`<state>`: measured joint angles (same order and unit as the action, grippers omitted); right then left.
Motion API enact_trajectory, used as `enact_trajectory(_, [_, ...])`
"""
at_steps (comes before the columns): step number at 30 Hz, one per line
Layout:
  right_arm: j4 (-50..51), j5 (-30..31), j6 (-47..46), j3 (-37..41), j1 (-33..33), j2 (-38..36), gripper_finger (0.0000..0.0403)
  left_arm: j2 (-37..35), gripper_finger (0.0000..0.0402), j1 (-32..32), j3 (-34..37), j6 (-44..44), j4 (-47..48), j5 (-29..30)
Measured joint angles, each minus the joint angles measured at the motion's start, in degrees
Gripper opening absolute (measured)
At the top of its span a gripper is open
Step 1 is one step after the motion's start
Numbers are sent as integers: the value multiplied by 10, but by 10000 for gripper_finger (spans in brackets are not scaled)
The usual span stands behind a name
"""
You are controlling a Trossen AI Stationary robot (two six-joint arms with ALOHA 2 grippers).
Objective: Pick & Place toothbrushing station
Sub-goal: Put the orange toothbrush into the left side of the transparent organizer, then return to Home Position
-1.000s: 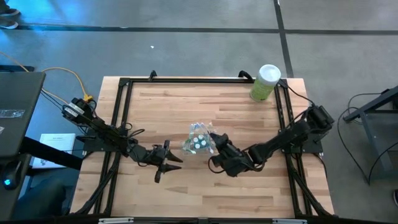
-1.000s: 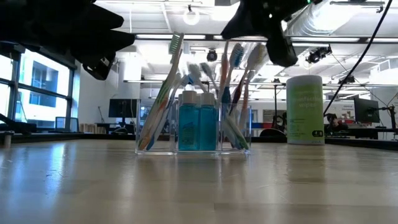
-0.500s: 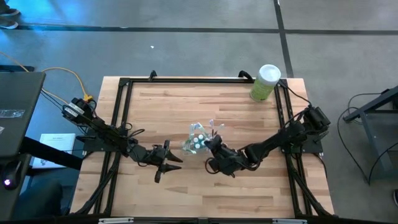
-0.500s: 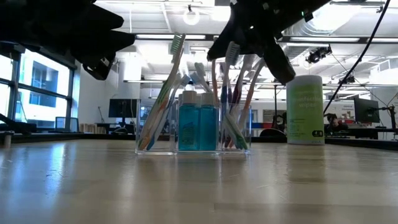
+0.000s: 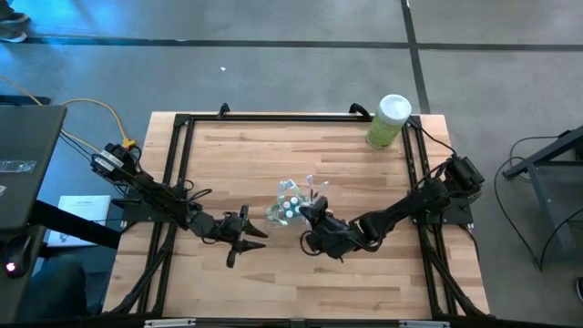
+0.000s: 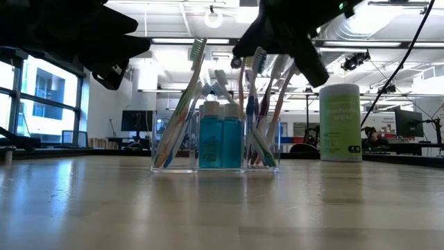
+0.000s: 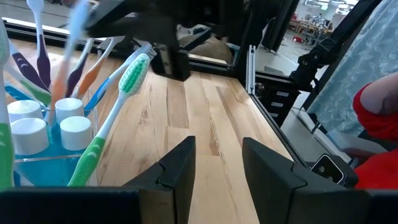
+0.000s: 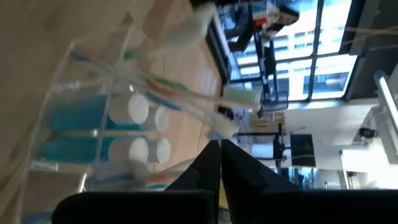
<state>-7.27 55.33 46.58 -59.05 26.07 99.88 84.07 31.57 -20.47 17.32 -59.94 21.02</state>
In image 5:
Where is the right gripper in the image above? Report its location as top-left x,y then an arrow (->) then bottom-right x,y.
298,195 -> 371,263

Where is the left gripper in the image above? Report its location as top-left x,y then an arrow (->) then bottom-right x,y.
217,204 -> 270,269

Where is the clear acrylic organizer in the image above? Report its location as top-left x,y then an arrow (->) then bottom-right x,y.
264,178 -> 332,228

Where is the green disinfecting wipes canister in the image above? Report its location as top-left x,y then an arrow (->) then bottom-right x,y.
365,93 -> 413,150

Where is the white aluminium extrusion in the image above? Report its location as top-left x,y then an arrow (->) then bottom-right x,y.
144,318 -> 198,328
399,319 -> 451,328

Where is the white booklet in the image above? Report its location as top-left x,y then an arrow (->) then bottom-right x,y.
46,194 -> 112,248

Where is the black device with indicator light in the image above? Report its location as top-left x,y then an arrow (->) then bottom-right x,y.
0,234 -> 34,280

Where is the black side desk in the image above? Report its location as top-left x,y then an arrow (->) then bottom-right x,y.
0,104 -> 68,231

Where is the black aluminium rig frame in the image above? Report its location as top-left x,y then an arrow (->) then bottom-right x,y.
102,102 -> 491,320

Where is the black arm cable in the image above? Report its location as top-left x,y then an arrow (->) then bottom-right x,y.
411,112 -> 459,159

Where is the yellow cable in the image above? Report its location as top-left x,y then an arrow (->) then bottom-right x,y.
0,72 -> 138,154

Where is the black looped floor cable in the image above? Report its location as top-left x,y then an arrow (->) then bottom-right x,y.
493,134 -> 583,273

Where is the black desk frame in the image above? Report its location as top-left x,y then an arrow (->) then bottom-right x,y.
502,123 -> 583,270

